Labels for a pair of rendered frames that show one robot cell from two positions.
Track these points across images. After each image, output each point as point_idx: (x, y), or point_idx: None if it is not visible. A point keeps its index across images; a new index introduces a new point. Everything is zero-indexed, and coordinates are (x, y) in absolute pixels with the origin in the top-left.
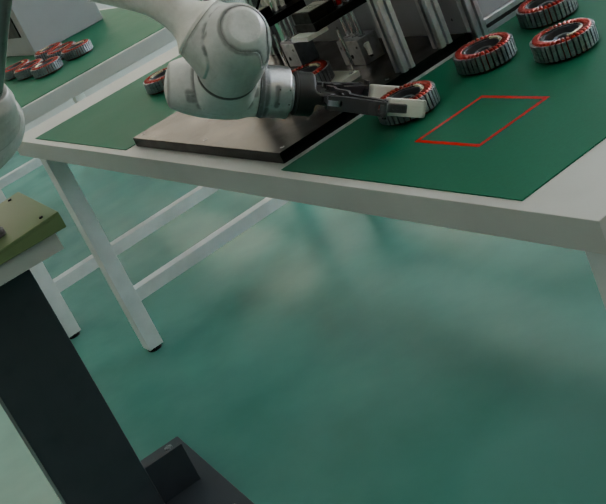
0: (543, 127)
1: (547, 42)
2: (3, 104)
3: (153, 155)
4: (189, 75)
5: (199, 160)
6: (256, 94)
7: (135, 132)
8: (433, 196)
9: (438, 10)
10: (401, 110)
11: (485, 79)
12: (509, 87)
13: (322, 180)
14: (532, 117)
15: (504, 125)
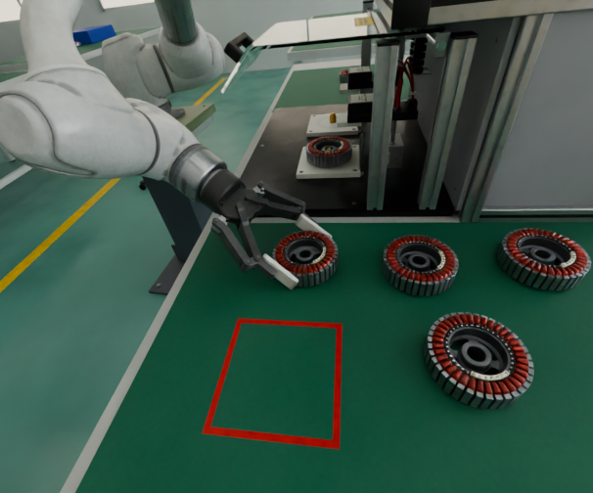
0: None
1: (442, 352)
2: (187, 50)
3: (261, 129)
4: None
5: (248, 157)
6: (165, 174)
7: (294, 103)
8: (78, 463)
9: (438, 178)
10: (267, 274)
11: (380, 297)
12: (362, 348)
13: (181, 274)
14: (276, 469)
15: (257, 429)
